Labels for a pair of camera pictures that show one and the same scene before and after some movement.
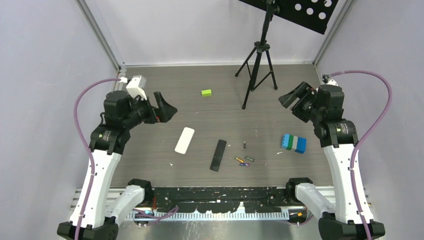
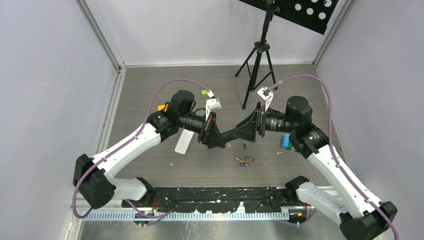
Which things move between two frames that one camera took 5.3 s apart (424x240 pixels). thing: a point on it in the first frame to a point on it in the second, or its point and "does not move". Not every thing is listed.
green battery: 250,159 does not move
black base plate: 223,200 does not move
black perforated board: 315,14 does not move
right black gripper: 304,89 to 247,129
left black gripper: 165,111 to 215,138
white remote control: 184,140 does not move
